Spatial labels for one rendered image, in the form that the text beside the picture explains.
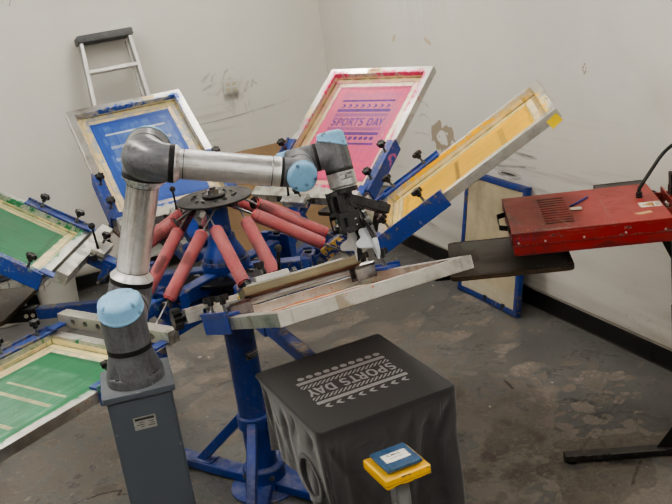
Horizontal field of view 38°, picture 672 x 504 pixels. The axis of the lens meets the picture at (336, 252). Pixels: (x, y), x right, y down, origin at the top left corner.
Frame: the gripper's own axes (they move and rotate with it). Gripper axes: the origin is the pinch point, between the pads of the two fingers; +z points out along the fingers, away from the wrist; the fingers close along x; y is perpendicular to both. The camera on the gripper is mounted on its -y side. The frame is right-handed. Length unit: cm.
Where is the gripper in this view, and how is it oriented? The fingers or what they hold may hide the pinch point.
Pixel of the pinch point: (370, 258)
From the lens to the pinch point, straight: 259.7
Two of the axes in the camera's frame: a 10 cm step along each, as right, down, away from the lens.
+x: 3.7, -0.5, -9.3
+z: 2.6, 9.6, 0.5
